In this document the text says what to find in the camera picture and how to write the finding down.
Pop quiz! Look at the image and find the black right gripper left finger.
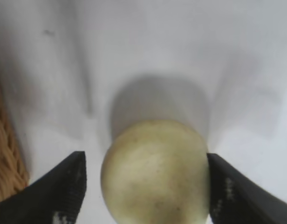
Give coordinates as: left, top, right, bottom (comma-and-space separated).
0, 151, 88, 224

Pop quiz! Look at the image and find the woven wicker rectangular basket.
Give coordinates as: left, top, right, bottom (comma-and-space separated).
0, 77, 30, 204

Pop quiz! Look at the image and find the pale yellow egg yolk pastry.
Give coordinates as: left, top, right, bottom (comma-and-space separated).
100, 119, 211, 224

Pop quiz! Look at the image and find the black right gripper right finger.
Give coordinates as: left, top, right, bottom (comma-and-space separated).
206, 152, 287, 224

